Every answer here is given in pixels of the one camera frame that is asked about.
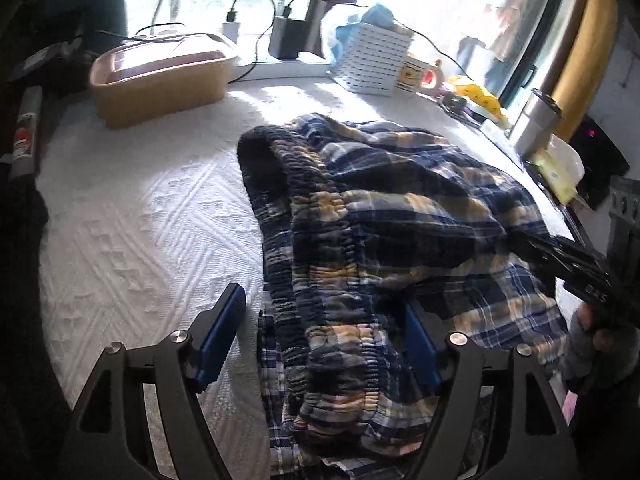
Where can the yellow cloth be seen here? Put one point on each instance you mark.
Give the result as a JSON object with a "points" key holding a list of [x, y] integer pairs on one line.
{"points": [[477, 95]]}

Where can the blue plastic bag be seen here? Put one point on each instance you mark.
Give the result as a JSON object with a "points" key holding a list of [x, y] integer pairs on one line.
{"points": [[380, 12]]}

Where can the tissue pack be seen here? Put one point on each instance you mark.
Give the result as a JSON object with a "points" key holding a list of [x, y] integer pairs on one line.
{"points": [[560, 165]]}

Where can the beige lidded container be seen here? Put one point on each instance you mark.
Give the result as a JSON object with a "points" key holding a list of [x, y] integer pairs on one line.
{"points": [[155, 85]]}

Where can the white textured bedspread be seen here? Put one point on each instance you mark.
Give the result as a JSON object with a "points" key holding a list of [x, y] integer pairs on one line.
{"points": [[150, 240]]}

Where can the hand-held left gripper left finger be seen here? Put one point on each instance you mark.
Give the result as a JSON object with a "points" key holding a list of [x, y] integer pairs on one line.
{"points": [[222, 330]]}

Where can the white charger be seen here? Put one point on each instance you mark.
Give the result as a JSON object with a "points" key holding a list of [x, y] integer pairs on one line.
{"points": [[231, 32]]}

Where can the bear print mug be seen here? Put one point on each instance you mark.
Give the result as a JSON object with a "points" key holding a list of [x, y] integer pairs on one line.
{"points": [[412, 75]]}

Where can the blue plaid pants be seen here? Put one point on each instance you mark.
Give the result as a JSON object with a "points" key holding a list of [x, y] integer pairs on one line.
{"points": [[390, 220]]}

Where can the golden curtain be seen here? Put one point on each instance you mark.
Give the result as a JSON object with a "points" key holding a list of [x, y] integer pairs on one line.
{"points": [[585, 55]]}

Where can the white perforated basket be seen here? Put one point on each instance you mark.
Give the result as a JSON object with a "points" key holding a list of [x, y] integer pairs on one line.
{"points": [[372, 60]]}

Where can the steel tumbler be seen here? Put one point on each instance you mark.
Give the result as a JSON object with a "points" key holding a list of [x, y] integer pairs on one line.
{"points": [[532, 125]]}

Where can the grey tool with red label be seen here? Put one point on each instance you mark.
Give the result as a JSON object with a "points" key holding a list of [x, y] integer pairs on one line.
{"points": [[26, 135]]}

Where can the person's right forearm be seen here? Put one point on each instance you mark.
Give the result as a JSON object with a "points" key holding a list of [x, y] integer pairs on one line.
{"points": [[610, 435]]}

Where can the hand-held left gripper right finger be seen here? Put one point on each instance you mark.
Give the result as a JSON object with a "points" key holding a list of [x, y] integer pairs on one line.
{"points": [[420, 355]]}

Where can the dark power bank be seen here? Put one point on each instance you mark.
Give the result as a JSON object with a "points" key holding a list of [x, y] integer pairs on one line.
{"points": [[286, 37]]}

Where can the black device with red light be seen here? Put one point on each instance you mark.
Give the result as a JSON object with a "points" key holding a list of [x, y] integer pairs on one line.
{"points": [[597, 160]]}

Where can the person's right hand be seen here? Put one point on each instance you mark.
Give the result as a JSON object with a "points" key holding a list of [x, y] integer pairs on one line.
{"points": [[585, 360]]}

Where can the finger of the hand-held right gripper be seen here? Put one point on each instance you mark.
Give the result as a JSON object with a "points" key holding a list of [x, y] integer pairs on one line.
{"points": [[555, 255]]}

